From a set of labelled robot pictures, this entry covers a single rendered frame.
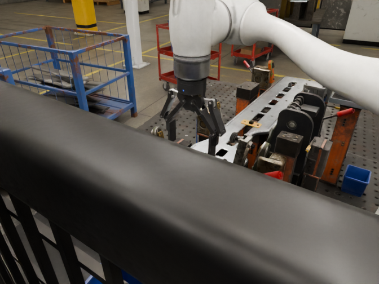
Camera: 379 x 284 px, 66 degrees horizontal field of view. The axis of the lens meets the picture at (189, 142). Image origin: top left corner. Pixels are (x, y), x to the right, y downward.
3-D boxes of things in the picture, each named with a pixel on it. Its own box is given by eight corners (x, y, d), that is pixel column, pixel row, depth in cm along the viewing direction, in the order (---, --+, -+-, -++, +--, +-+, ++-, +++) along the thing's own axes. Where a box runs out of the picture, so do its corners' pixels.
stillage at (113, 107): (12, 123, 339) (-19, 38, 290) (65, 98, 400) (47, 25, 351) (92, 147, 294) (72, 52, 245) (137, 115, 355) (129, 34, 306)
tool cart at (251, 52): (250, 56, 582) (255, 2, 531) (271, 60, 557) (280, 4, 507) (228, 65, 528) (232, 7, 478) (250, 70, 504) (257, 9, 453)
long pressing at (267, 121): (278, 75, 181) (279, 73, 180) (316, 82, 170) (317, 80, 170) (115, 209, 83) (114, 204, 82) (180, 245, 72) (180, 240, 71)
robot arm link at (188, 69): (186, 46, 76) (186, 69, 79) (165, 54, 69) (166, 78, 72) (217, 51, 72) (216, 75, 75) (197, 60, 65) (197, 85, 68)
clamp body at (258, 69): (248, 116, 198) (254, 63, 179) (269, 121, 191) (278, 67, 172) (241, 122, 190) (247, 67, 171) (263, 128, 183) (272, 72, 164)
